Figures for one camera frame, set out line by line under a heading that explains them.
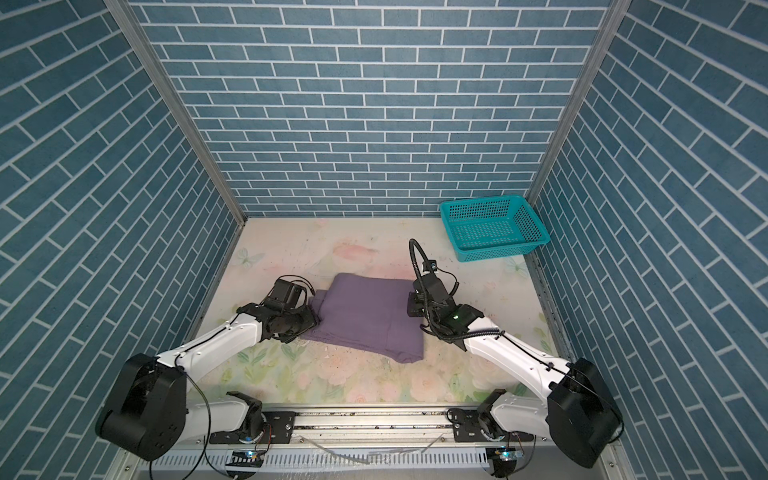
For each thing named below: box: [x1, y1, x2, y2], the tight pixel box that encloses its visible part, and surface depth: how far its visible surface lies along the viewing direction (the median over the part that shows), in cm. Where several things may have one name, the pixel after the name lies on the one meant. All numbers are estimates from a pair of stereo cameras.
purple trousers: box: [301, 274, 424, 363], surface depth 90 cm
